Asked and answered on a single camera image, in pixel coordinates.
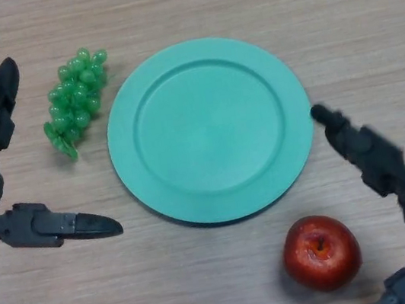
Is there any green round plate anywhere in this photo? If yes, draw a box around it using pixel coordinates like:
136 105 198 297
93 22 328 242

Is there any green grape bunch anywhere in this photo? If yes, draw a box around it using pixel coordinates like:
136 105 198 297
32 43 124 165

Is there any red apple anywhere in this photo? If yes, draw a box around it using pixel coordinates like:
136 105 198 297
277 208 366 299

